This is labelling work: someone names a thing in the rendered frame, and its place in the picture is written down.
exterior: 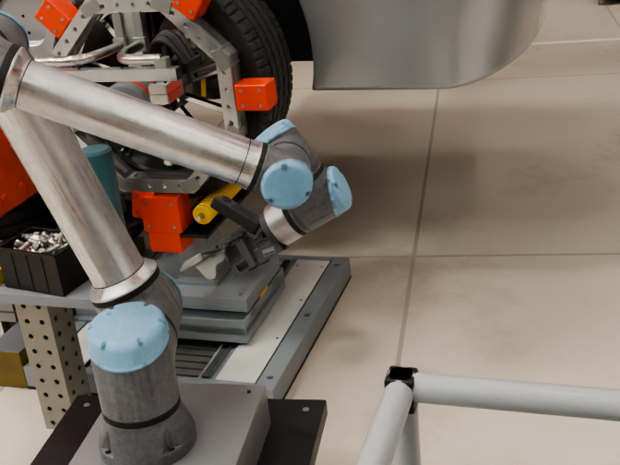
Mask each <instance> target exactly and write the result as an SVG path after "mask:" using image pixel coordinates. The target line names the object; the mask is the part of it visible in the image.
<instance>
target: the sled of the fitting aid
mask: <svg viewBox="0 0 620 465"><path fill-rule="evenodd" d="M284 289H285V280H284V272H283V267H280V268H279V270H278V271H277V272H276V274H275V275H274V277H273V278H272V279H271V281H270V282H269V284H268V285H267V287H266V288H265V290H264V291H263V292H262V293H261V294H260V296H259V297H258V298H257V300H256V302H255V303H254V304H253V306H252V307H251V309H250V310H249V311H248V312H247V313H246V312H233V311H219V310H205V309H191V308H184V310H183V316H182V319H181V324H180V329H179V336H178V338H179V339H191V340H214V341H226V342H238V343H248V342H249V341H250V340H251V338H252V337H253V335H254V334H255V332H256V330H257V329H258V327H259V326H260V324H261V323H262V321H263V320H264V318H265V317H266V315H267V314H268V312H269V310H270V309H271V307H272V306H273V305H274V304H275V302H276V301H277V299H278V298H279V297H280V295H281V293H282V292H283V290H284Z"/></svg>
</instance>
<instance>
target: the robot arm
mask: <svg viewBox="0 0 620 465"><path fill-rule="evenodd" d="M0 127H1V129H2V131H3V132H4V134H5V136H6V138H7V140H8V141H9V143H10V145H11V146H12V148H13V150H14V151H15V152H16V154H17V156H18V158H19V160H20V161H21V163H22V165H23V167H24V168H25V170H26V172H27V173H28V175H29V177H30V179H31V181H32V182H33V183H34V185H35V187H36V188H37V190H38V192H39V193H40V195H41V197H42V199H43V201H44V203H45V204H46V206H47V208H48V209H49V210H50V212H51V214H52V215H53V217H54V219H55V221H56V223H57V224H58V226H59V228H60V230H61V231H62V233H63V235H64V236H65V238H66V240H67V241H68V243H69V244H70V246H71V248H72V250H73V251H74V253H75V255H76V256H77V259H78V260H79V262H80V264H81V266H82V267H83V268H84V270H85V271H86V273H87V275H88V276H89V279H90V281H91V282H92V286H91V289H90V292H89V298H90V300H91V302H92V304H93V305H94V307H95V309H96V310H97V312H98V315H97V316H95V317H94V318H93V320H92V321H91V322H90V324H89V327H88V332H87V340H88V342H87V347H88V353H89V357H90V361H91V365H92V370H93V374H94V378H95V383H96V387H97V391H98V395H99V400H100V404H101V411H102V416H103V418H102V423H101V431H100V436H99V450H100V454H101V459H102V460H103V462H104V463H105V464H106V465H172V464H174V463H175V462H177V461H178V460H180V459H182V458H183V457H184V456H185V455H186V454H187V453H188V452H189V451H190V450H191V449H192V447H193V446H194V444H195V443H196V440H197V429H196V424H195V421H194V418H193V417H192V415H191V414H190V412H189V411H188V409H187V408H186V406H185V405H184V404H183V402H182V401H181V398H180V392H179V387H178V382H177V376H176V371H175V353H176V347H177V341H178V336H179V329H180V324H181V319H182V316H183V310H184V305H183V298H182V294H181V290H180V288H179V286H178V284H177V283H176V281H175V280H174V279H173V278H172V277H171V276H170V275H169V274H168V273H166V272H165V271H163V270H161V269H159V267H158V265H157V263H156V262H155V260H153V259H150V258H146V257H142V256H141V254H140V253H139V252H138V250H137V247H136V246H135V244H134V242H133V240H132V238H131V237H130V235H129V233H128V231H127V229H126V228H125V226H124V224H123V222H122V221H121V219H120V217H119V215H118V213H117V212H116V210H115V208H114V206H113V204H112V202H111V200H110V198H109V197H108V196H107V194H106V192H105V190H104V188H103V187H102V185H101V182H100V180H99V179H98V177H97V175H96V173H95V172H94V171H93V169H92V167H91V165H90V163H89V161H88V159H87V157H86V155H85V154H84V152H83V150H82V148H81V147H80V146H79V144H78V141H77V139H76V138H75V136H74V134H73V132H72V130H71V129H70V127H73V128H75V129H77V130H80V131H83V132H86V133H89V134H92V135H94V136H96V137H101V138H104V139H107V140H110V141H112V142H115V143H117V144H120V145H123V146H126V147H129V148H131V149H135V150H138V151H141V152H144V153H147V154H149V155H152V156H154V157H157V158H160V159H163V160H166V161H170V162H172V163H175V164H178V165H181V166H184V167H186V168H189V169H192V170H194V171H197V172H200V173H204V174H207V175H210V176H212V177H215V178H218V179H221V180H223V181H226V182H229V183H231V184H234V185H239V186H241V187H242V188H243V189H245V190H249V191H251V192H254V193H257V194H259V195H261V196H263V198H264V199H265V200H266V201H267V202H268V205H266V206H265V207H264V213H262V214H261V215H260V216H257V215H256V214H255V213H254V212H252V211H250V210H249V209H246V208H245V207H243V206H242V205H240V204H238V203H237V202H235V201H233V200H232V199H230V198H229V197H227V196H225V195H221V196H218V197H214V198H213V199H212V201H211V203H210V207H211V208H213V209H215V210H216V211H218V212H219V213H220V214H222V215H223V216H225V217H227V218H228V219H230V220H232V221H234V222H235V223H237V224H239V225H240V226H242V227H240V228H239V230H238V231H236V232H233V233H231V234H229V235H228V236H226V237H224V238H222V239H221V241H220V242H218V243H216V244H214V245H213V246H211V247H209V248H207V249H206V250H204V251H202V252H200V253H199V254H197V255H195V256H193V257H191V258H190V259H188V260H186V262H185V263H184V264H183V265H182V267H181V268H180V272H183V271H185V270H187V269H189V268H191V267H193V266H194V267H195V268H196V269H197V270H198V271H199V272H200V273H201V274H202V275H203V276H204V277H205V278H206V279H207V280H214V279H215V278H216V276H217V271H216V267H217V266H218V265H219V264H220V263H221V262H223V260H224V258H226V259H227V261H228V262H229V263H230V265H231V268H232V271H233V273H234V275H235V276H236V277H237V276H239V275H241V274H242V273H247V272H249V271H251V270H253V269H255V268H256V267H259V266H261V265H263V264H266V263H267V262H269V259H270V258H271V257H273V256H275V255H277V254H278V253H280V252H282V251H284V250H286V249H288V248H289V246H288V244H290V243H292V242H294V241H296V240H297V239H299V238H301V237H303V236H304V235H306V234H307V233H310V232H311V231H313V230H314V229H316V228H317V227H319V226H321V225H323V224H324V223H326V222H328V221H330V220H332V219H334V218H336V217H338V216H339V215H340V214H341V213H343V212H344V211H346V210H348V209H349V208H350V207H351V205H352V193H351V190H350V188H349V185H348V183H347V181H346V179H345V177H344V176H343V174H342V173H341V172H340V171H339V169H338V168H337V167H335V166H328V168H326V167H325V165H324V164H323V163H322V161H321V160H320V159H319V158H318V157H317V155H316V154H315V153H314V151H313V150H312V149H311V148H310V146H309V145H308V144H307V142H306V141H305V140H304V138H303V137H302V135H301V134H300V133H299V131H298V130H297V129H296V126H295V125H293V124H292V122H291V121H290V120H288V119H283V120H280V121H278V122H277V123H275V124H274V125H272V126H270V127H269V128H267V129H266V130H265V131H264V132H262V133H261V134H260V135H259V136H258V137H257V138H256V139H255V140H253V139H251V138H248V137H243V136H241V135H238V134H235V133H233V132H231V131H228V130H225V129H222V128H219V127H217V126H215V125H210V124H208V123H205V122H202V121H199V120H197V119H195V118H192V117H189V116H186V115H184V114H181V113H177V112H175V111H172V110H169V109H166V108H164V107H161V106H159V105H156V104H153V103H151V102H148V101H143V100H141V99H139V98H136V97H133V96H131V95H128V94H125V93H123V92H120V91H118V90H115V89H110V88H108V87H105V86H103V85H100V84H98V83H95V82H92V81H89V80H87V79H85V78H82V77H77V76H75V75H72V74H69V73H66V72H65V71H62V70H59V69H56V68H54V67H51V66H47V65H44V64H42V63H39V62H36V61H34V59H33V57H32V55H31V54H30V41H29V36H28V33H27V31H26V30H25V28H24V26H23V25H22V23H21V22H20V21H19V20H18V19H17V18H15V17H14V16H12V15H10V14H9V13H7V12H5V11H2V10H0ZM210 257H211V258H210ZM264 262H265V263H264ZM240 263H242V264H240ZM239 264H240V265H239Z"/></svg>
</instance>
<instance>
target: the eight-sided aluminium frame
mask: <svg viewBox="0 0 620 465"><path fill-rule="evenodd" d="M172 4H173V0H85V1H84V3H83V4H82V6H80V7H79V10H78V12H77V13H76V14H75V16H74V18H73V19H72V21H71V22H70V24H69V25H68V27H67V28H66V31H65V32H64V34H63V35H62V37H61V38H60V40H59V41H58V43H57V44H56V45H55V47H54V49H53V50H52V51H51V52H50V54H49V56H69V55H75V54H76V52H77V51H78V49H79V47H80V46H81V44H82V43H83V42H84V41H85V39H86V38H87V36H88V35H89V33H90V31H91V30H92V28H93V27H94V25H95V24H96V22H97V21H98V19H99V18H100V16H101V14H112V12H120V13H131V12H132V11H140V12H159V11H160V12H161V13H162V14H163V15H164V16H165V17H167V18H168V19H169V20H170V21H171V22H172V23H173V24H174V25H175V26H176V27H177V28H178V29H179V30H180V31H181V32H183V33H184V34H185V35H186V36H187V37H188V38H189V39H190V40H191V41H192V42H194V43H195V44H196V45H197V46H198V47H199V48H200V49H201V50H202V51H203V52H205V53H206V54H207V55H208V56H209V57H210V58H211V59H212V60H213V61H215V63H216V67H217V73H218V81H219V87H220V94H221V106H222V112H223V120H224V126H225V130H228V131H231V132H233V133H235V134H238V135H241V136H243V137H244V136H245V135H246V134H247V133H248V130H247V123H248V122H247V121H246V116H245V111H237V108H236V101H235V94H234V85H235V84H237V83H238V82H239V81H240V80H241V73H240V66H239V62H240V60H239V58H238V52H237V50H236V49H235V48H234V47H233V46H232V44H231V43H230V42H227V41H226V40H225V39H224V38H223V37H222V36H221V35H220V34H219V33H218V32H217V31H215V30H214V29H213V28H212V27H211V26H210V25H209V24H208V22H206V21H205V20H204V19H203V18H202V17H200V18H197V19H195V20H191V19H189V18H188V17H186V16H185V15H184V14H182V13H181V12H179V11H178V10H176V9H175V8H173V7H172ZM70 129H71V130H72V132H73V134H74V136H75V138H76V139H77V142H78V144H79V146H80V147H81V148H82V149H83V148H85V147H87V146H90V145H95V144H103V143H102V142H101V141H100V140H99V139H98V138H96V137H95V136H94V135H92V134H89V133H86V132H83V131H80V130H77V129H75V128H73V127H70ZM112 155H113V163H114V167H115V170H116V175H117V180H118V185H119V189H120V190H122V191H123V192H130V193H132V192H133V190H136V191H140V192H154V193H185V194H187V193H191V194H195V192H196V191H197V190H198V189H199V188H200V187H201V186H202V185H203V184H204V183H206V182H207V181H208V180H209V178H210V175H207V174H204V173H200V172H197V171H194V172H193V173H178V172H135V171H134V170H133V169H131V168H130V167H129V166H128V165H127V164H126V163H125V162H124V161H122V160H121V159H120V158H119V157H118V156H117V155H116V154H115V153H113V152H112Z"/></svg>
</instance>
